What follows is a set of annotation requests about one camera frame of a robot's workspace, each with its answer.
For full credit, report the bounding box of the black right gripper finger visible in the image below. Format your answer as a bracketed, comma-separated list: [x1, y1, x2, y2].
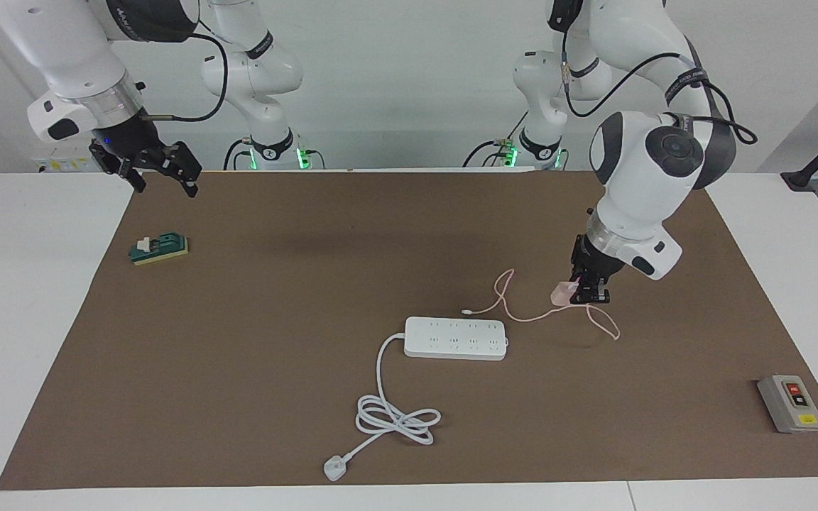
[89, 145, 148, 194]
[163, 141, 203, 199]

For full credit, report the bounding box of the pink charging cable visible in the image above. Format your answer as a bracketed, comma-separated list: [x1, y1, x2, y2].
[462, 268, 621, 342]

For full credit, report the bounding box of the white power strip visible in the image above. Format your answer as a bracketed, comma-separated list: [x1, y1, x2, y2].
[404, 317, 508, 361]

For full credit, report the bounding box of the brown table mat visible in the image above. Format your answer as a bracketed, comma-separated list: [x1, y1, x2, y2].
[0, 169, 818, 490]

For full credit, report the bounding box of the white wall outlet strip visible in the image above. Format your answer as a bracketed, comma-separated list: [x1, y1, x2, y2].
[34, 156, 102, 174]

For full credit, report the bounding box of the green knife switch block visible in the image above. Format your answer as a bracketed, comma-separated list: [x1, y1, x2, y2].
[129, 232, 190, 268]

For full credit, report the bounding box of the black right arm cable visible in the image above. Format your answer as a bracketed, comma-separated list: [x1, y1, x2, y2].
[142, 31, 229, 123]

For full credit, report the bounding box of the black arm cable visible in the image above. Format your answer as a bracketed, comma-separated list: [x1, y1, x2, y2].
[561, 48, 759, 147]
[142, 31, 229, 123]

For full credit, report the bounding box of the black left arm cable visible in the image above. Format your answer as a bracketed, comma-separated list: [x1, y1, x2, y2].
[561, 48, 759, 147]

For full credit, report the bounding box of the white power strip cord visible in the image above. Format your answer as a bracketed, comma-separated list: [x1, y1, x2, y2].
[356, 332, 442, 463]

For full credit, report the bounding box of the grey on-off switch box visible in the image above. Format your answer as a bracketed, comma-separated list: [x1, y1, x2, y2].
[757, 374, 818, 434]

